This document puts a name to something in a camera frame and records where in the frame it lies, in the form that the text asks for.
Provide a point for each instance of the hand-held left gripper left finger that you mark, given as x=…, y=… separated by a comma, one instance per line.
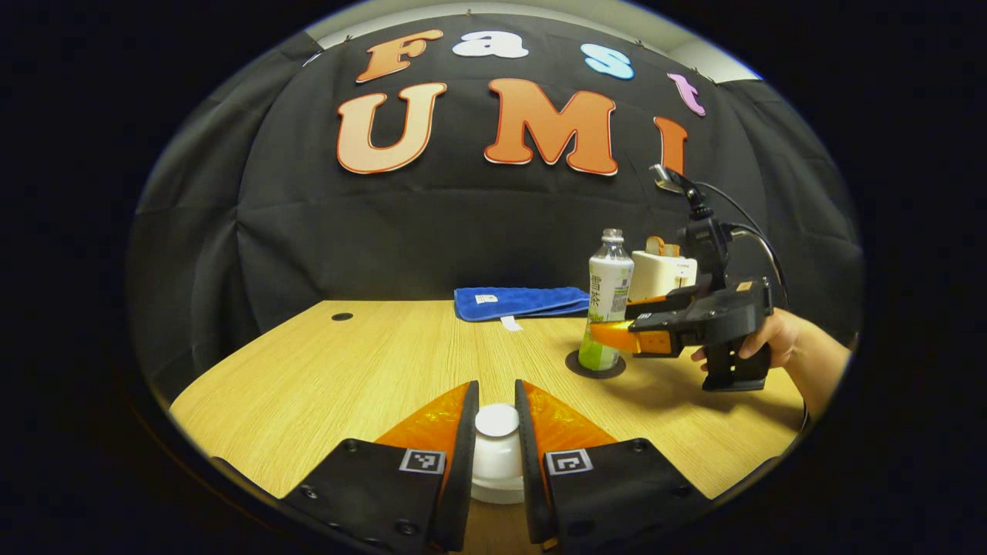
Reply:
x=463, y=478

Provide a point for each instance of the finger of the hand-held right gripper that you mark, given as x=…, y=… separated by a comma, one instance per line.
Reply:
x=617, y=337
x=663, y=304

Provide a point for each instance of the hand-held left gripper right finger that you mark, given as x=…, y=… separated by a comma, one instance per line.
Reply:
x=532, y=486

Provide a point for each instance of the dark round coaster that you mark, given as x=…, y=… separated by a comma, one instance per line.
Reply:
x=594, y=372

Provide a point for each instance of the clear water bottle green label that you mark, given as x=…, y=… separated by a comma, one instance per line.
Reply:
x=609, y=285

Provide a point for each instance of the bread slice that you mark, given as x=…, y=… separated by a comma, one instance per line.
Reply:
x=661, y=247

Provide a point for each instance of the blue towel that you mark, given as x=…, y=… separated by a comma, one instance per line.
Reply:
x=524, y=301

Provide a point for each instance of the black backdrop cloth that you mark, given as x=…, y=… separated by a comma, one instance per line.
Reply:
x=385, y=231

